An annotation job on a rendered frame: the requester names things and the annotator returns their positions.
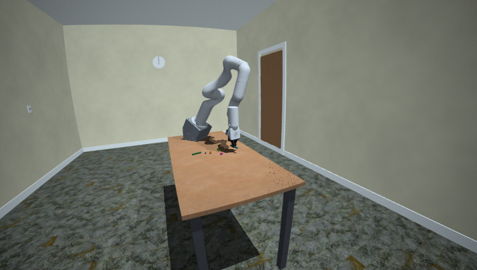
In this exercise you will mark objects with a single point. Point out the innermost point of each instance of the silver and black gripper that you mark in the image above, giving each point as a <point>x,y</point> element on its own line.
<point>233,135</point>

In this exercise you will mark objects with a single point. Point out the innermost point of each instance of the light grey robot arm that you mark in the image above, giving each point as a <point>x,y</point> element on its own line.
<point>217,95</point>

